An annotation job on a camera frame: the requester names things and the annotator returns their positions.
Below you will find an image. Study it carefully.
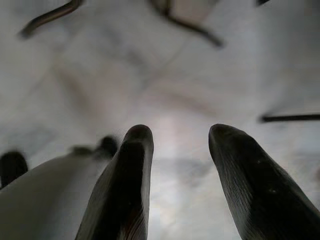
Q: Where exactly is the marble top folding table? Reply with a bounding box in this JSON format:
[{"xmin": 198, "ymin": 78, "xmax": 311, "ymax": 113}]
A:
[{"xmin": 18, "ymin": 0, "xmax": 224, "ymax": 49}]

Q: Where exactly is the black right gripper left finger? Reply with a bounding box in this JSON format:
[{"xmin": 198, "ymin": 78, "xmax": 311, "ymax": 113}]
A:
[{"xmin": 74, "ymin": 124, "xmax": 155, "ymax": 240}]

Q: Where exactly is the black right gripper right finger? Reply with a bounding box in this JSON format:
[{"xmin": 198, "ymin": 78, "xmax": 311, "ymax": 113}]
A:
[{"xmin": 208, "ymin": 123, "xmax": 320, "ymax": 240}]

